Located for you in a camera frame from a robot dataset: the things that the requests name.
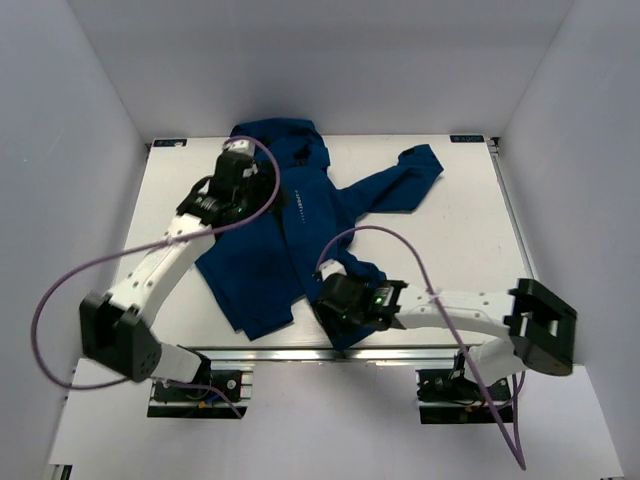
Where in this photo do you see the blue zip-up jacket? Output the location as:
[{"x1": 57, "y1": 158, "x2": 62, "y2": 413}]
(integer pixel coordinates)
[{"x1": 196, "y1": 118, "x2": 443, "y2": 340}]

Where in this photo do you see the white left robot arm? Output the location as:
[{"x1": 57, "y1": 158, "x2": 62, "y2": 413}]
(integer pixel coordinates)
[{"x1": 79, "y1": 149, "x2": 280, "y2": 399}]

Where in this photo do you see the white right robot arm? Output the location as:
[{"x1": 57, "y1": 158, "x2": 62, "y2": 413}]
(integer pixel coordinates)
[{"x1": 312, "y1": 273, "x2": 577, "y2": 399}]

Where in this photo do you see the left blue table label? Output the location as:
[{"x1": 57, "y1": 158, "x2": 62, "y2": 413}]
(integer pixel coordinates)
[{"x1": 152, "y1": 138, "x2": 187, "y2": 148}]

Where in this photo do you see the blue table label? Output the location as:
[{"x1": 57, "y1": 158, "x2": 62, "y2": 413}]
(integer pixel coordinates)
[
  {"x1": 449, "y1": 134, "x2": 485, "y2": 143},
  {"x1": 152, "y1": 138, "x2": 187, "y2": 148}
]

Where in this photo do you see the right blue table label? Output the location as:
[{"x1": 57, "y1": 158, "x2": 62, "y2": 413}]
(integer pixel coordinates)
[{"x1": 449, "y1": 134, "x2": 485, "y2": 143}]

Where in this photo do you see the aluminium table front rail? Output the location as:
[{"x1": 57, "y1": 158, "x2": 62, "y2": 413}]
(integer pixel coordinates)
[{"x1": 186, "y1": 346, "x2": 459, "y2": 364}]

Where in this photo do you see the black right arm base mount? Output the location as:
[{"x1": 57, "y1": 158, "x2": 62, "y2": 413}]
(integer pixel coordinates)
[{"x1": 415, "y1": 350, "x2": 526, "y2": 425}]

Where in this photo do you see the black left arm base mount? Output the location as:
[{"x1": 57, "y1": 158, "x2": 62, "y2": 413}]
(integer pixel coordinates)
[{"x1": 147, "y1": 360, "x2": 253, "y2": 420}]

